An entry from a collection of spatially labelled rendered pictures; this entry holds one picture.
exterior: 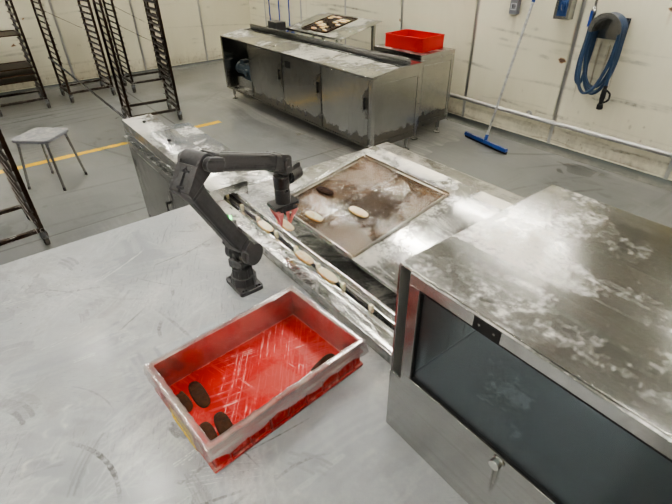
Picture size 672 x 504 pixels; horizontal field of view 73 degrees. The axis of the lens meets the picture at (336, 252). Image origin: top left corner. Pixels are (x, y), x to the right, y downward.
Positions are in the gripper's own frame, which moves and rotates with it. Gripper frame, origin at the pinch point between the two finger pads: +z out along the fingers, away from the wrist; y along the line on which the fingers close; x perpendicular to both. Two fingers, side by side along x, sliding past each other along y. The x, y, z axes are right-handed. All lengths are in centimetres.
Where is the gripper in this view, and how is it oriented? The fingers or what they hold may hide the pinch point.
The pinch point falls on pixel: (285, 222)
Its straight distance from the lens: 171.8
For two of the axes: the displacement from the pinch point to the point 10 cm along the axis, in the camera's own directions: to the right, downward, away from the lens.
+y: 7.9, -3.7, 5.0
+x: -6.2, -4.4, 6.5
